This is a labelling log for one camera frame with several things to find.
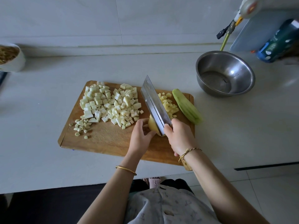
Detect black gas stove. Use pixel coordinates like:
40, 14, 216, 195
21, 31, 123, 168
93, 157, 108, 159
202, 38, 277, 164
0, 71, 8, 88

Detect pile of garlic cloves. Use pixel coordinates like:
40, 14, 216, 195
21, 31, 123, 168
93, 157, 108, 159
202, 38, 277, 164
69, 117, 93, 139

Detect white bowl of noodles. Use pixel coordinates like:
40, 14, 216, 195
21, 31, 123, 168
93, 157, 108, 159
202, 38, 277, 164
0, 43, 27, 73

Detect yellow potato piece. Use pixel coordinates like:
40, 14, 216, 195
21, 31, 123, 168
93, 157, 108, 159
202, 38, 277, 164
148, 114, 165, 137

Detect person's left hand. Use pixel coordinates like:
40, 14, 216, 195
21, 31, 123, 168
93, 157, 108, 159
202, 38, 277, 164
126, 119, 158, 159

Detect gold bangle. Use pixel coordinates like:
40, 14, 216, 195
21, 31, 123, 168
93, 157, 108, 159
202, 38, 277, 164
115, 165, 138, 176

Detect dark green trousers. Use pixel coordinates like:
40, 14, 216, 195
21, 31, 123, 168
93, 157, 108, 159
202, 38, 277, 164
128, 179, 194, 196

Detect dark green bottle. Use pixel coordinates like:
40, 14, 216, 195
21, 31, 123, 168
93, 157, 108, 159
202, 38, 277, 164
257, 18, 299, 63

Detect light blue plastic board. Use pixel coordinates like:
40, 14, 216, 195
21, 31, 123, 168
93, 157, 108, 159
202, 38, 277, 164
230, 4, 299, 53

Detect braided cord bracelet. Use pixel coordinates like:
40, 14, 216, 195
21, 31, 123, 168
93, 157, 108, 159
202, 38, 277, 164
178, 147, 203, 163

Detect wall tap with hose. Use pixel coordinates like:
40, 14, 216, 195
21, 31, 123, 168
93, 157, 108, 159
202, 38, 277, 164
216, 19, 237, 40

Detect person's left forearm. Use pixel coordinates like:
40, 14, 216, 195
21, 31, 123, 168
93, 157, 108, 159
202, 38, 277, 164
77, 154, 140, 224

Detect wooden cutting board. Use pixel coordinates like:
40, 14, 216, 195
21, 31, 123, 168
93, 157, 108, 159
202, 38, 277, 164
57, 80, 196, 166

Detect cleaver with wooden handle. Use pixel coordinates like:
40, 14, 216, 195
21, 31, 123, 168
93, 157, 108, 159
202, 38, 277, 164
140, 75, 193, 172

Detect peeled yellow potato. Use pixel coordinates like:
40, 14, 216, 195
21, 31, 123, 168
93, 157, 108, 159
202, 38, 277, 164
158, 92, 180, 119

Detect peeled green cucumber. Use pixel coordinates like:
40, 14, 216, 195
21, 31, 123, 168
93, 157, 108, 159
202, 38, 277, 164
171, 88, 203, 125

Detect person's right foot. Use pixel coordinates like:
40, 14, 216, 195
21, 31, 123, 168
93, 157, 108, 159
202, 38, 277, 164
150, 177, 162, 189

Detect pile of white diced vegetable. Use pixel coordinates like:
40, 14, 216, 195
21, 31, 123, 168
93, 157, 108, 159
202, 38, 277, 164
107, 83, 145, 130

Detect person's right hand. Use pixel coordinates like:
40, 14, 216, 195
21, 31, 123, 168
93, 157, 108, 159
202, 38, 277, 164
163, 118, 199, 158

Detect person's right forearm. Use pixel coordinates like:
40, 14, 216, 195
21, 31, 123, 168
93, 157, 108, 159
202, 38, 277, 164
181, 149, 269, 224

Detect deep stainless steel bowl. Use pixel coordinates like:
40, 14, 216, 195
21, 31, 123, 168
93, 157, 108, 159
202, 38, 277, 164
195, 50, 257, 97

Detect white patterned garment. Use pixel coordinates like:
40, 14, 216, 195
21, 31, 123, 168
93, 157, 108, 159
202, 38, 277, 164
122, 185, 221, 224

